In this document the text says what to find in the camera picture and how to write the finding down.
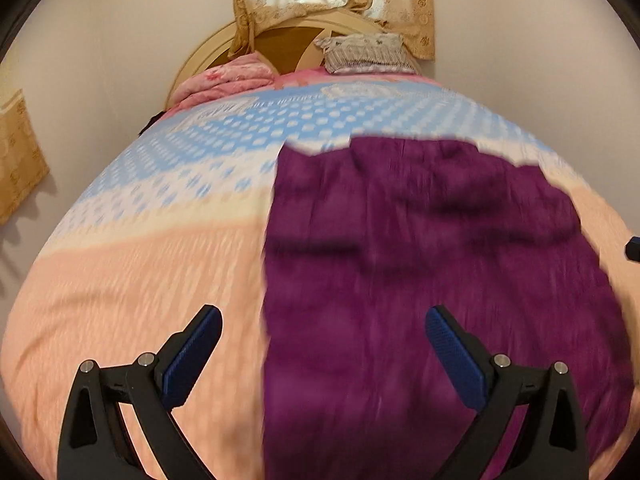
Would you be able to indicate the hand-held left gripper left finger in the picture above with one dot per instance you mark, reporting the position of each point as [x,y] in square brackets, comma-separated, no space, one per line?
[187,360]

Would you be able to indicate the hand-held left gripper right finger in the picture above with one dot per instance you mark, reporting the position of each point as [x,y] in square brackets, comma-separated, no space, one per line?
[457,357]

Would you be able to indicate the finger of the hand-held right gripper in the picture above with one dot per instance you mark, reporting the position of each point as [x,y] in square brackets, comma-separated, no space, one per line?
[634,249]

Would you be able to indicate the purple hooded puffer jacket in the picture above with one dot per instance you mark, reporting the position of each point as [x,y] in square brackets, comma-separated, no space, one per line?
[400,260]

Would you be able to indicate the polka dot bed quilt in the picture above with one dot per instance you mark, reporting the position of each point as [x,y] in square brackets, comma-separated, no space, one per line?
[150,240]

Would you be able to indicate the pink folded blanket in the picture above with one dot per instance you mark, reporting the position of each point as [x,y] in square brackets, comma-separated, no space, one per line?
[225,77]

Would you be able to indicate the cream wooden headboard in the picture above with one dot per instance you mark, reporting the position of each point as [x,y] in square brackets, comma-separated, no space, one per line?
[215,47]

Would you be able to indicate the striped floral pillow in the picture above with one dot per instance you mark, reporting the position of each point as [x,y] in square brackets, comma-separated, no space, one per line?
[367,55]

